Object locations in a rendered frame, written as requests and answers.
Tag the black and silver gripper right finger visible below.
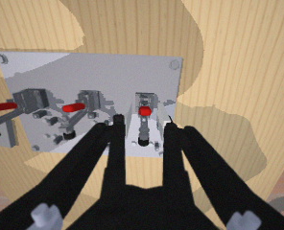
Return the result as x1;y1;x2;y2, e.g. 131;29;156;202
156;103;284;230

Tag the grey metal fixture plate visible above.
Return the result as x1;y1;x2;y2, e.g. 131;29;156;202
0;51;182;158

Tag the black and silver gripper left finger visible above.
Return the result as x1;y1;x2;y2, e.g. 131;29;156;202
0;102;131;230

